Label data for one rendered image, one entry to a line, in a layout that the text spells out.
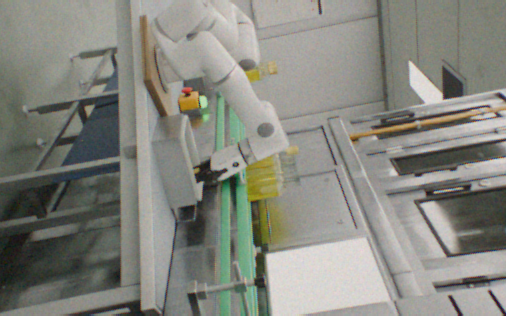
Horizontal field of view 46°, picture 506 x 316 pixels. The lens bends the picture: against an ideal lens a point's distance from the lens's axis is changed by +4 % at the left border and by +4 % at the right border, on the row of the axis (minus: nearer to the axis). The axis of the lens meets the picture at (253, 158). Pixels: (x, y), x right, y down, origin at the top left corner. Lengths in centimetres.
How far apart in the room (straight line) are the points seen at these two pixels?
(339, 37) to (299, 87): 85
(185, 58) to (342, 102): 686
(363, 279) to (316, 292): 14
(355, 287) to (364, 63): 668
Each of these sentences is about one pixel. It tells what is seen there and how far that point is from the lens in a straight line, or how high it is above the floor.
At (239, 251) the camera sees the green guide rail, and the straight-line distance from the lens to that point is 158.
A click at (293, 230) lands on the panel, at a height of 109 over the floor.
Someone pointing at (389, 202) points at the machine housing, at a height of 143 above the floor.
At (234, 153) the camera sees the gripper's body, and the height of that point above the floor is 96.
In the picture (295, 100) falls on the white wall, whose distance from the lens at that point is 821.
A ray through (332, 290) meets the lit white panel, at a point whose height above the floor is 116.
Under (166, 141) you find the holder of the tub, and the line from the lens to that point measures 161.
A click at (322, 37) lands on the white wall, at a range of 799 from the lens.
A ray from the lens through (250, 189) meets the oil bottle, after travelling 190.
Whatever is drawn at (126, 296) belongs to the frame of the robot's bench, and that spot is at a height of 67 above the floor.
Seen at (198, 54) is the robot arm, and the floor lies 93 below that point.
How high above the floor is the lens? 109
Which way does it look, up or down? 3 degrees down
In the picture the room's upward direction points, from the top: 79 degrees clockwise
